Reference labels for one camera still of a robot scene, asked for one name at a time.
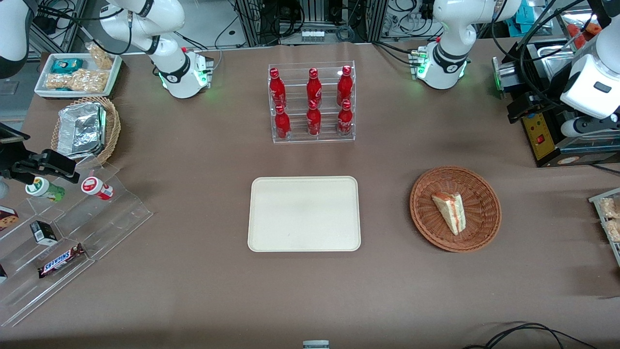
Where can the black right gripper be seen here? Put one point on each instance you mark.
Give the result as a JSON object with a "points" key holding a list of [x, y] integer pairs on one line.
{"points": [[10, 162]]}

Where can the triangular white bread sandwich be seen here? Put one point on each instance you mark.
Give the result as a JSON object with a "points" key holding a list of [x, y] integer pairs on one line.
{"points": [[450, 211]]}

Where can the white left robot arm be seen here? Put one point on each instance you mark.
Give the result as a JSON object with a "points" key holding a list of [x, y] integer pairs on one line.
{"points": [[448, 53]]}

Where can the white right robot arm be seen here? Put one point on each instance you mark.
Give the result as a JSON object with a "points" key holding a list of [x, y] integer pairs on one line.
{"points": [[177, 75]]}

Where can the oval light wicker basket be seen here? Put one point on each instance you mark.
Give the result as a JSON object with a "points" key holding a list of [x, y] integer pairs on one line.
{"points": [[112, 128]]}

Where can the white rectangular snack tray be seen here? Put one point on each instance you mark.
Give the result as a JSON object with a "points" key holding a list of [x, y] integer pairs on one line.
{"points": [[114, 72]]}

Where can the cream rectangular plastic tray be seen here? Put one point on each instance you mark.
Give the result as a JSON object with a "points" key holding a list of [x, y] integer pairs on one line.
{"points": [[304, 213]]}

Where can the round brown wicker basket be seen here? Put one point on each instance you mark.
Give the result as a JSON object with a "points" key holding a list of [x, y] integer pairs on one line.
{"points": [[479, 194]]}

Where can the green labelled white cup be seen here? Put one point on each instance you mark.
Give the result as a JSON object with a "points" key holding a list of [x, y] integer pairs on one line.
{"points": [[46, 189]]}

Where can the aluminium foil container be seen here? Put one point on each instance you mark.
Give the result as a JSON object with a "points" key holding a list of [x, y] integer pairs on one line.
{"points": [[80, 131]]}

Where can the red labelled white cup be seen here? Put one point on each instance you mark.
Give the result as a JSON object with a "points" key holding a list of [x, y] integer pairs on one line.
{"points": [[96, 187]]}

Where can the brown cookie box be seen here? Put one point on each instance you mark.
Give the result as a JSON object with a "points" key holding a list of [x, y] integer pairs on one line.
{"points": [[7, 218]]}

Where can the large clear peanut snack bag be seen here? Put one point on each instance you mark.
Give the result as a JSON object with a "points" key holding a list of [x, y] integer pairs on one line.
{"points": [[80, 81]]}

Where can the small black box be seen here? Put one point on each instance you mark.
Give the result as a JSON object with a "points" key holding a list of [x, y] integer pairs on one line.
{"points": [[43, 232]]}

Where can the teal snack packet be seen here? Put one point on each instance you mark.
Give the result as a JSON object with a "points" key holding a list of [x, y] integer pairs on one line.
{"points": [[65, 65]]}

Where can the clear acrylic stepped shelf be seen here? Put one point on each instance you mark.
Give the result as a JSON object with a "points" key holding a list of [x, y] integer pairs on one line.
{"points": [[116, 218]]}

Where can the small clear snack bag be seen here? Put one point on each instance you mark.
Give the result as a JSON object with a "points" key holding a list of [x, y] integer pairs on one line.
{"points": [[100, 57]]}

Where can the brown Snickers bar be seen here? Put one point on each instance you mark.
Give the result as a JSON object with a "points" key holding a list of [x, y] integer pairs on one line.
{"points": [[60, 261]]}

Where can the red cola bottle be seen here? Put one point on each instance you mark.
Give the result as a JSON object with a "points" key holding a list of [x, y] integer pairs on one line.
{"points": [[314, 88], [282, 123], [277, 87], [313, 121], [345, 86], [345, 121]]}

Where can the clear acrylic bottle rack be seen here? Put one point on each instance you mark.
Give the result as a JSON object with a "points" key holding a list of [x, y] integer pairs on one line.
{"points": [[329, 138]]}

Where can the white power strip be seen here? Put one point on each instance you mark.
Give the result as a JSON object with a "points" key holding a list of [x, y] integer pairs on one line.
{"points": [[313, 35]]}

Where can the small grey box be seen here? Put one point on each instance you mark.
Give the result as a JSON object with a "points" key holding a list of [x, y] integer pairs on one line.
{"points": [[316, 344]]}

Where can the black food warmer appliance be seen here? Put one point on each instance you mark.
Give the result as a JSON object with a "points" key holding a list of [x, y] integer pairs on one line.
{"points": [[542, 135]]}

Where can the clear wrapped rice snack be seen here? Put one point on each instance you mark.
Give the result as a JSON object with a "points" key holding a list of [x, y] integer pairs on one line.
{"points": [[613, 230], [610, 208]]}

